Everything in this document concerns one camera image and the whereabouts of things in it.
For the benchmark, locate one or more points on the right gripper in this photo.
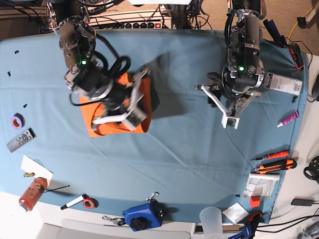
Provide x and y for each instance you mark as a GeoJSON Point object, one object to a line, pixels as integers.
{"type": "Point", "coordinates": [122, 96]}

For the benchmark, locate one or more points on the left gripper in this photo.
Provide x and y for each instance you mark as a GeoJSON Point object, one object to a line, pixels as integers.
{"type": "Point", "coordinates": [217, 98]}

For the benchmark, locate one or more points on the orange t-shirt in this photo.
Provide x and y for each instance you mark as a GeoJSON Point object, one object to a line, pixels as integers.
{"type": "Point", "coordinates": [96, 109]}

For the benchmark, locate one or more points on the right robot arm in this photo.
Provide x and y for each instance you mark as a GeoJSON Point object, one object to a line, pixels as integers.
{"type": "Point", "coordinates": [91, 60]}

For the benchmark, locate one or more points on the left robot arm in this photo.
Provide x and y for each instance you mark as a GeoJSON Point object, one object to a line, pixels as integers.
{"type": "Point", "coordinates": [243, 71]}

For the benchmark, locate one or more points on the teal tablecloth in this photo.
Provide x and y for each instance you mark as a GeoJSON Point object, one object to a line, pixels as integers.
{"type": "Point", "coordinates": [186, 155]}

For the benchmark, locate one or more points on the clear bit set case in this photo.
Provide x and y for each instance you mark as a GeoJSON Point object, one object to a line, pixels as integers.
{"type": "Point", "coordinates": [282, 84]}

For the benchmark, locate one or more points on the purple glue tube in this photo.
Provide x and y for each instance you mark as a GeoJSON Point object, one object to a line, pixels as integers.
{"type": "Point", "coordinates": [289, 119]}

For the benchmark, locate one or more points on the orange black screwdriver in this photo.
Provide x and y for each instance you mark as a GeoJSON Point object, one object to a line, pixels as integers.
{"type": "Point", "coordinates": [281, 154]}

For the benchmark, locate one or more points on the white power strip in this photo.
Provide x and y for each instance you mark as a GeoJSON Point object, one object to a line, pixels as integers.
{"type": "Point", "coordinates": [145, 19]}

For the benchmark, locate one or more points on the clear plastic packet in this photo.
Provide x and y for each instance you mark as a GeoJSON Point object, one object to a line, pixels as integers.
{"type": "Point", "coordinates": [261, 185]}

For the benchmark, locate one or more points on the white marker pen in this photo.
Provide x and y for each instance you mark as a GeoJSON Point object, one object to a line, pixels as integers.
{"type": "Point", "coordinates": [74, 201]}

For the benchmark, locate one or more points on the orange black utility knife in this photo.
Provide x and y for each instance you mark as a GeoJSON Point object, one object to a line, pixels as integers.
{"type": "Point", "coordinates": [280, 165]}

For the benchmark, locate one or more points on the orange black tool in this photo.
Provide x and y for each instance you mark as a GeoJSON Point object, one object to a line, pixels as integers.
{"type": "Point", "coordinates": [296, 55]}

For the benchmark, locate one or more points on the red tape roll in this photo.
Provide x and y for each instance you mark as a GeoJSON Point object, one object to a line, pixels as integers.
{"type": "Point", "coordinates": [89, 203]}

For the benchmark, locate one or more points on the small orange block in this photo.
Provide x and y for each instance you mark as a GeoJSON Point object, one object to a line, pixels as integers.
{"type": "Point", "coordinates": [255, 201]}

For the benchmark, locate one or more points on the purple tape roll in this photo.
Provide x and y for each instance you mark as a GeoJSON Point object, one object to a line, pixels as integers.
{"type": "Point", "coordinates": [18, 121]}

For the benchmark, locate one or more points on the blue clamp device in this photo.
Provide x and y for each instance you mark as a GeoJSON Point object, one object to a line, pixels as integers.
{"type": "Point", "coordinates": [145, 217]}

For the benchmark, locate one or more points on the white paper card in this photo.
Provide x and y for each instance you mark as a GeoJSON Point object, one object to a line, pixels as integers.
{"type": "Point", "coordinates": [30, 166]}

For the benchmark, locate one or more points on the white booklet card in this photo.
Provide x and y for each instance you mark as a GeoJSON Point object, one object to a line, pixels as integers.
{"type": "Point", "coordinates": [235, 213]}

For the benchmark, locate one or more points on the translucent plastic cup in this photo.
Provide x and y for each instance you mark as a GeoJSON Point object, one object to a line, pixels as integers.
{"type": "Point", "coordinates": [211, 221]}

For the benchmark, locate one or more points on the small AA battery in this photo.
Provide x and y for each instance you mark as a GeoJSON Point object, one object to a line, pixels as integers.
{"type": "Point", "coordinates": [29, 174]}

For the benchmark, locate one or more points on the grey remote control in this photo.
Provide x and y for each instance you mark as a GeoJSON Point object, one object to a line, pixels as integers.
{"type": "Point", "coordinates": [21, 140]}

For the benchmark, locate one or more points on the black round device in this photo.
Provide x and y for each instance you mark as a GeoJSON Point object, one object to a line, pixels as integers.
{"type": "Point", "coordinates": [312, 170]}

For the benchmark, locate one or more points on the blue bar clamp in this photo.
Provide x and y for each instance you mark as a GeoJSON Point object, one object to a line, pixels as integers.
{"type": "Point", "coordinates": [248, 231]}

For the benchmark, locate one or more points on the red drink can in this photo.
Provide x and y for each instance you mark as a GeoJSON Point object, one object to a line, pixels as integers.
{"type": "Point", "coordinates": [33, 193]}

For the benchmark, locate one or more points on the black power adapter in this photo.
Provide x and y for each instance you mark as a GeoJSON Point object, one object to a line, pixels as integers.
{"type": "Point", "coordinates": [306, 202]}

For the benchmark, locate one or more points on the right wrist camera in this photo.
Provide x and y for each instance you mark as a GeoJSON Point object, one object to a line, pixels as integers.
{"type": "Point", "coordinates": [133, 118]}

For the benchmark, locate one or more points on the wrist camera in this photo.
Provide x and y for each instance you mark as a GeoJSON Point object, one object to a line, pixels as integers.
{"type": "Point", "coordinates": [133, 118]}
{"type": "Point", "coordinates": [230, 122]}

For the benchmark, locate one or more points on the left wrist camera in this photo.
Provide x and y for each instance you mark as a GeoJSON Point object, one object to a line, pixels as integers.
{"type": "Point", "coordinates": [230, 122]}

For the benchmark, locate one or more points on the blue black clamp handle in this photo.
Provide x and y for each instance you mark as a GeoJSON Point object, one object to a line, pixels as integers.
{"type": "Point", "coordinates": [278, 39]}

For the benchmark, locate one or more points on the black cable tie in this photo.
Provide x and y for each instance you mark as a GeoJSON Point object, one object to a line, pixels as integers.
{"type": "Point", "coordinates": [57, 188]}

